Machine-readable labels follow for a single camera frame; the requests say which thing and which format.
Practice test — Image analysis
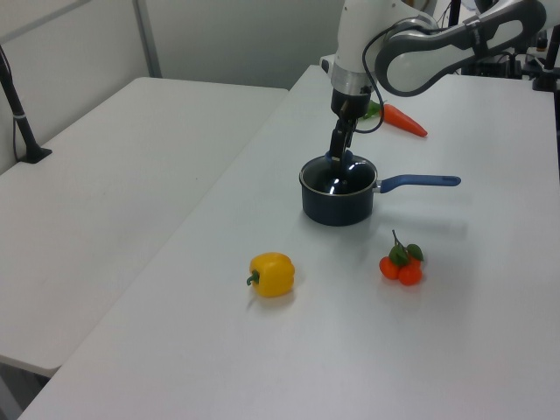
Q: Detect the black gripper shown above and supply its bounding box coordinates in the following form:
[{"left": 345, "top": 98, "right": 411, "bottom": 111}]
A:
[{"left": 328, "top": 85, "right": 372, "bottom": 171}]

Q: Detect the glass lid with blue knob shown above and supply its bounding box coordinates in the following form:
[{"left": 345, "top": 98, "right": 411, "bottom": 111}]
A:
[{"left": 299, "top": 150, "right": 378, "bottom": 197}]

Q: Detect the orange toy carrot with leaves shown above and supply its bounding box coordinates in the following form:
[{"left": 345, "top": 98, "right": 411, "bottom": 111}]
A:
[{"left": 361, "top": 99, "right": 429, "bottom": 138}]

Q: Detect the orange toy tomato bunch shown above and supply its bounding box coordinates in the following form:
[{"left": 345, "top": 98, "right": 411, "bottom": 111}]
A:
[{"left": 378, "top": 229, "right": 425, "bottom": 287}]

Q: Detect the yellow toy bell pepper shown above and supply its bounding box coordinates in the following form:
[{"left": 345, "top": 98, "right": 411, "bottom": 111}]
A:
[{"left": 245, "top": 251, "right": 297, "bottom": 299}]

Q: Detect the black electronics box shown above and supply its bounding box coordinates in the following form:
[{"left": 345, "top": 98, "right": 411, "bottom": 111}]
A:
[{"left": 457, "top": 54, "right": 522, "bottom": 81}]

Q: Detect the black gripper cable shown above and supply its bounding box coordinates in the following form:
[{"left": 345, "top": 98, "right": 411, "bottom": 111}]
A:
[{"left": 354, "top": 24, "right": 421, "bottom": 135}]

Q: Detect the dark pot with blue handle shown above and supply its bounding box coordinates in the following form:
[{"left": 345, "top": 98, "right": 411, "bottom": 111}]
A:
[{"left": 298, "top": 156, "right": 463, "bottom": 228}]

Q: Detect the black camera stand pole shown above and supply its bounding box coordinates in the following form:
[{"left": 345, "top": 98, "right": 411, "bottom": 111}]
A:
[
  {"left": 0, "top": 43, "right": 53, "bottom": 165},
  {"left": 530, "top": 25, "right": 560, "bottom": 93}
]

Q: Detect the grey partition post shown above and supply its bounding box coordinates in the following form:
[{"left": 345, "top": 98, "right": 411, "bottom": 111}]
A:
[{"left": 132, "top": 0, "right": 164, "bottom": 80}]

